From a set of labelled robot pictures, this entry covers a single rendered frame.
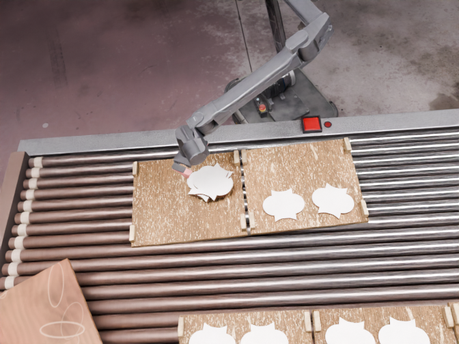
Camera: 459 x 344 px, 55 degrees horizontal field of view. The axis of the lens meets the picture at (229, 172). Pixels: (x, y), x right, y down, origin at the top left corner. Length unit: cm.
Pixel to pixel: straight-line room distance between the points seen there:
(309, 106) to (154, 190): 135
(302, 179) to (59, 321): 94
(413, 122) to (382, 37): 174
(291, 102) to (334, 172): 113
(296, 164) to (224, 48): 191
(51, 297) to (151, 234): 38
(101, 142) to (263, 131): 67
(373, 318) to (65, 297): 95
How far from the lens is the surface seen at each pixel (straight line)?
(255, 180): 165
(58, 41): 392
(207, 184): 160
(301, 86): 286
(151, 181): 171
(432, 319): 155
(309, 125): 181
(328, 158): 171
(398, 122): 189
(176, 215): 162
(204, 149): 133
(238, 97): 135
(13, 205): 187
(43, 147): 200
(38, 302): 155
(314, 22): 138
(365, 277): 155
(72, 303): 150
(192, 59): 342
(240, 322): 147
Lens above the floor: 237
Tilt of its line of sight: 59 degrees down
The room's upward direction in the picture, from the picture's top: 9 degrees counter-clockwise
